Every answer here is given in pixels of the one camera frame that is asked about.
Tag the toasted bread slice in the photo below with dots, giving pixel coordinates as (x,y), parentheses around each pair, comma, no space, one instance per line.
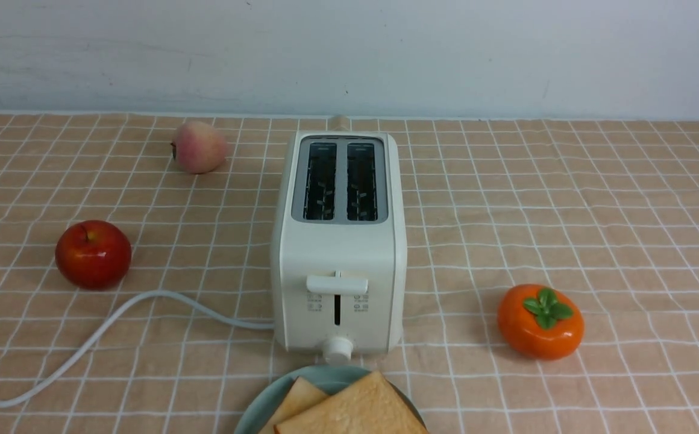
(369,405)
(301,396)

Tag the light green round plate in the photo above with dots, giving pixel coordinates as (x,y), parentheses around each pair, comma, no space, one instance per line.
(329,379)

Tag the white two-slot toaster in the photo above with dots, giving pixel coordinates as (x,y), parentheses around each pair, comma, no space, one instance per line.
(338,252)

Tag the orange persimmon with leaf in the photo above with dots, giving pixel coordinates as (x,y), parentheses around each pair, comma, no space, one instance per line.
(540,322)

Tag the pink peach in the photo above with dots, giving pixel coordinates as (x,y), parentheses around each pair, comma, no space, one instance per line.
(198,147)

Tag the red apple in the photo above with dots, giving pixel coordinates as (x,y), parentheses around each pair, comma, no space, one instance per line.
(93,254)

